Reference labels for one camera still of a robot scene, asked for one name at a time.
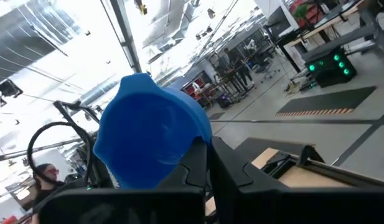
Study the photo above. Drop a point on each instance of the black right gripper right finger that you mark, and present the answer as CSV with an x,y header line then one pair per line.
x,y
235,177

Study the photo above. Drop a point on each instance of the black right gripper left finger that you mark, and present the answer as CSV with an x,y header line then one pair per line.
x,y
194,174

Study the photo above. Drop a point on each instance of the blue measuring cup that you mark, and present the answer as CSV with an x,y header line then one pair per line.
x,y
148,133

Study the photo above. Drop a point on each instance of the red storage rack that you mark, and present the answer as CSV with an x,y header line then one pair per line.
x,y
191,88

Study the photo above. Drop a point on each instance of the person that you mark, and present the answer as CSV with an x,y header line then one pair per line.
x,y
45,193
238,67

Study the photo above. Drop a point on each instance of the black mat with striped edge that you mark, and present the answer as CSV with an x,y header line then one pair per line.
x,y
328,101

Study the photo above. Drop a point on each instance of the black computer with green lights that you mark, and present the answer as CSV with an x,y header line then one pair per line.
x,y
328,74

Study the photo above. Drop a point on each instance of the wooden top desk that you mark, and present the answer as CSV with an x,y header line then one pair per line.
x,y
319,28

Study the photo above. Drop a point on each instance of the black ceiling light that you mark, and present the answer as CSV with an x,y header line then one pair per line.
x,y
9,88

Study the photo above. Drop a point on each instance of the black table frame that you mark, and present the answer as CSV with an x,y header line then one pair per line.
x,y
350,175

